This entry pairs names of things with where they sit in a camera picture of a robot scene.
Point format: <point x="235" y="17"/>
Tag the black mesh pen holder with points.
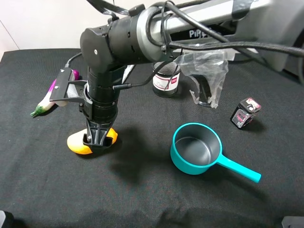
<point x="165" y="82"/>

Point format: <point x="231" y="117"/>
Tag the teal saucepan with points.
<point x="196" y="147"/>

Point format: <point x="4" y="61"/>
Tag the clear plastic wrap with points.
<point x="207" y="70"/>

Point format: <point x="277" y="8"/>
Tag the black table cloth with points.
<point x="134" y="184"/>

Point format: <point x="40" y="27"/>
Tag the purple toy eggplant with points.
<point x="45" y="104"/>

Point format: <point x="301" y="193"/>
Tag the yellow mango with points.
<point x="75" y="142"/>

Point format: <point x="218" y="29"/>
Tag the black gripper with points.
<point x="100" y="109"/>

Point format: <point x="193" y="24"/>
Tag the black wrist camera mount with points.
<point x="67" y="90"/>

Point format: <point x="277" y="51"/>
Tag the black gum tin box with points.
<point x="245" y="111"/>

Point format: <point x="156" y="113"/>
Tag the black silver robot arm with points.
<point x="143" y="36"/>

